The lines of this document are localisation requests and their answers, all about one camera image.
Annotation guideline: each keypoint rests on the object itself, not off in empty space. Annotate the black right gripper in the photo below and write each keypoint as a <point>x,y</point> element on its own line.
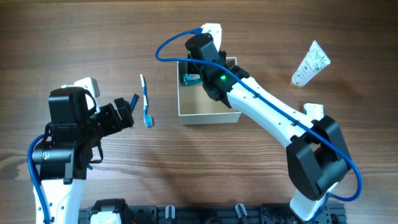
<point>193,66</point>

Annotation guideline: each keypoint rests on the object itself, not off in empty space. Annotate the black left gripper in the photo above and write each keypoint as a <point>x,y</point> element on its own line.
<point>116,115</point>

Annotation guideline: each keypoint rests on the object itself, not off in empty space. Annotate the blue mouthwash bottle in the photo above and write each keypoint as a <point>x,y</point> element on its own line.
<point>191,79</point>

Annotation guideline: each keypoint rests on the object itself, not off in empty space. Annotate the blue disposable razor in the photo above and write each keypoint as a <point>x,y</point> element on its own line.
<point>133,102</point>

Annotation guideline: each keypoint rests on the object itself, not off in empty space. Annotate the blue white toothbrush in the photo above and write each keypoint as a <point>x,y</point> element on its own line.
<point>148,121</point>

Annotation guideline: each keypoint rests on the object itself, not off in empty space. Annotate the white lotion tube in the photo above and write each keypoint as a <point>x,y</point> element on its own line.
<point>313,62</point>

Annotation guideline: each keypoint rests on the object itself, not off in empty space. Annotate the green white soap bar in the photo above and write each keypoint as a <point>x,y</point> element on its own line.
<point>315,111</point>

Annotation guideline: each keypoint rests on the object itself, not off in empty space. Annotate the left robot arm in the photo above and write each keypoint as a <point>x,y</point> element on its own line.
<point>58,159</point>

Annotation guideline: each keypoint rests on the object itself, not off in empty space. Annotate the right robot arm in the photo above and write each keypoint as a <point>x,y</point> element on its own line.
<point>317,154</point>

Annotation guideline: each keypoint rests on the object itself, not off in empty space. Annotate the white cardboard box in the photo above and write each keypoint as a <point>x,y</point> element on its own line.
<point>196,107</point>

